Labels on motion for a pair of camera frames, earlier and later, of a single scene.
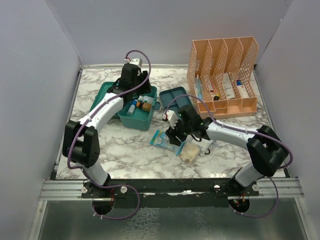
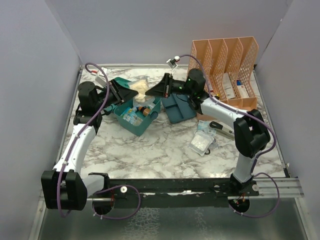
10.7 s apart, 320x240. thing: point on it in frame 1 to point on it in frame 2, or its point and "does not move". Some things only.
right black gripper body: (181, 130) to (177, 87)
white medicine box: (227, 86) does not move
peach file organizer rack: (221, 74) does not move
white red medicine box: (242, 89) does not move
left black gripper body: (143, 89) to (114, 96)
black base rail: (198, 193) does not move
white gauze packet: (203, 145) does not move
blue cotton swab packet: (160, 138) to (129, 115)
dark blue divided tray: (166, 96) does not move
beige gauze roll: (189, 152) to (141, 99)
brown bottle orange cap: (145, 106) to (146, 111)
